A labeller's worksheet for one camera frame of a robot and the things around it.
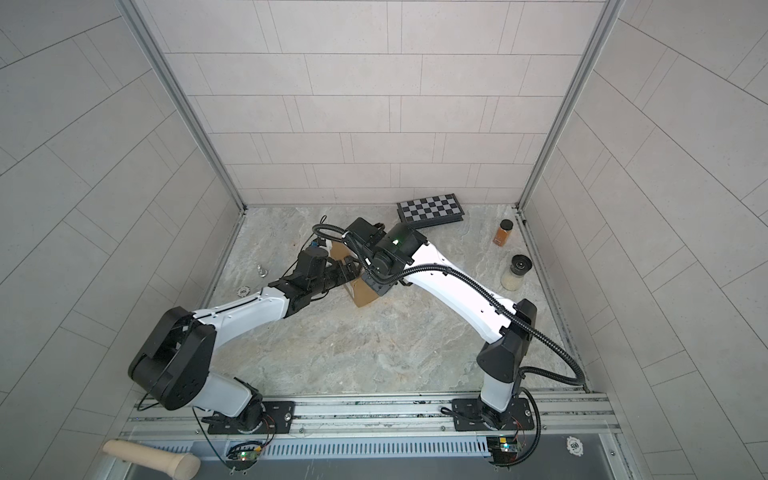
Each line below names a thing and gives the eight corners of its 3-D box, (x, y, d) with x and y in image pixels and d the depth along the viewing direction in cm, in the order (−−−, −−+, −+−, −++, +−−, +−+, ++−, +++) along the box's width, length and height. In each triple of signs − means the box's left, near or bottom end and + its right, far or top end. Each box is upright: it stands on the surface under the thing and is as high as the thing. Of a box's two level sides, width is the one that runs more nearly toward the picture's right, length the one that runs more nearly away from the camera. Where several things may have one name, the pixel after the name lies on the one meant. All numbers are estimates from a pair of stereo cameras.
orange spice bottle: (494, 247, 107) (501, 229, 99) (491, 236, 110) (498, 218, 102) (505, 247, 107) (514, 229, 99) (502, 236, 110) (510, 218, 102)
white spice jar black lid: (502, 291, 96) (514, 271, 86) (498, 275, 99) (509, 254, 90) (521, 291, 96) (534, 271, 86) (516, 275, 99) (529, 254, 90)
